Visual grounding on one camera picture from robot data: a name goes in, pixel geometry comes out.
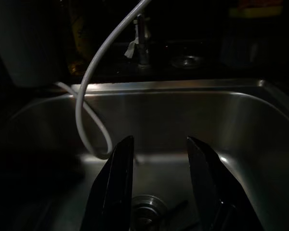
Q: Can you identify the metal sink drain strainer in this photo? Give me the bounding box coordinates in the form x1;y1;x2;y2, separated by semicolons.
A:
131;194;167;231

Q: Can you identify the chrome gooseneck faucet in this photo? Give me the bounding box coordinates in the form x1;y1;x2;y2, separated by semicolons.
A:
132;13;151;69

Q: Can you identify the white flexible hose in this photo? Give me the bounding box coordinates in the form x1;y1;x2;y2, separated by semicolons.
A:
55;0;152;161

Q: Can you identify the stainless steel sink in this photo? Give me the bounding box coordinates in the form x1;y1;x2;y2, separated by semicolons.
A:
4;78;289;231

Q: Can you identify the oil bottle with green cap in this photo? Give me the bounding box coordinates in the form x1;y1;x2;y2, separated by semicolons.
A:
67;0;94;76

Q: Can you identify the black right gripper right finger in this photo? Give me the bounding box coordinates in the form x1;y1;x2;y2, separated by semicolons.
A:
186;136;264;231

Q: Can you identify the round metal counter ring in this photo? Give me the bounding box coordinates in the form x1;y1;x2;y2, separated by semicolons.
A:
171;54;202;70

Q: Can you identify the grey water filter canister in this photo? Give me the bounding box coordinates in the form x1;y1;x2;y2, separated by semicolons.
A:
0;0;65;87

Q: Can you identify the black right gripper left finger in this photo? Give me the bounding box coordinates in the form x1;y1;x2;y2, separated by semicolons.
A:
86;136;134;231

